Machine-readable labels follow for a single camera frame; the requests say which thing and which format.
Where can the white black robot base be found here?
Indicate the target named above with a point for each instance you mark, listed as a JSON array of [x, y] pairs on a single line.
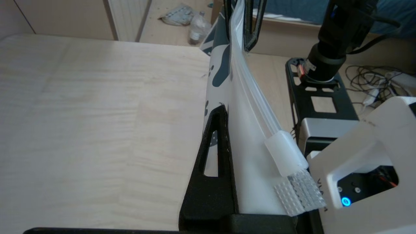
[[305, 97]]

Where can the white power strip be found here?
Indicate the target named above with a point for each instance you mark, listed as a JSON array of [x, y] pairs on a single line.
[[401, 78]]

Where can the clear plastic bottle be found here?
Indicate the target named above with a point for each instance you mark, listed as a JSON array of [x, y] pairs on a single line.
[[199, 29]]

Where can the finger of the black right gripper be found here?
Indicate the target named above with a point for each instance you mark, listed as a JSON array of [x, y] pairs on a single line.
[[264, 19], [228, 8]]

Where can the light wooden shelf unit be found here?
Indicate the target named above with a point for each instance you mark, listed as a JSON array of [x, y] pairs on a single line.
[[97, 130]]

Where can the blue bed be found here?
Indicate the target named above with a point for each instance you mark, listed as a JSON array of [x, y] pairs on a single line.
[[292, 9]]

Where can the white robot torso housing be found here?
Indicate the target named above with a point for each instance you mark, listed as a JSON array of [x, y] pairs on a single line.
[[357, 146]]

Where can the white leaf-print pouch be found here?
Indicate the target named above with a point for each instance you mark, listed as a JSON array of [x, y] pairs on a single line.
[[253, 146]]

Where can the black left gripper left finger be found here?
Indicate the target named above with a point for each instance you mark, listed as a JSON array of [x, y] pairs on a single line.
[[211, 198]]

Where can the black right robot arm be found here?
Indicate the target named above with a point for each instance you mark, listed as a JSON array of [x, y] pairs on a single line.
[[338, 39]]

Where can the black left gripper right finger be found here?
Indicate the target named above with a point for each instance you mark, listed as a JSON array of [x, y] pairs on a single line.
[[263, 224]]

